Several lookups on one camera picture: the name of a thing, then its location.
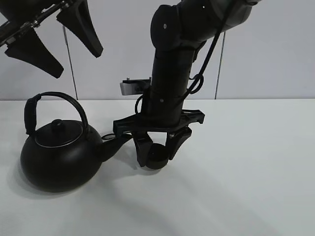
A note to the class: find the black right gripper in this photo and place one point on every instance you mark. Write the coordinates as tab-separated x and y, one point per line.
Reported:
156	114

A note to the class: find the small black teacup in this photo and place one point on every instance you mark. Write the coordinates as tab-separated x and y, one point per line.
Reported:
157	157

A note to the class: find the black teapot with handle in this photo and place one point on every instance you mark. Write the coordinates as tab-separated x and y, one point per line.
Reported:
63	154

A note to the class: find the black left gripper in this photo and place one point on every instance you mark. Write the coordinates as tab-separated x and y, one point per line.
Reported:
23	15

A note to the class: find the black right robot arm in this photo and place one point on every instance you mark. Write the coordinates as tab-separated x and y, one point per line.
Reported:
184	37

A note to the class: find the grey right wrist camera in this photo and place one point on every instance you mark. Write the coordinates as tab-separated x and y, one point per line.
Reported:
134	86

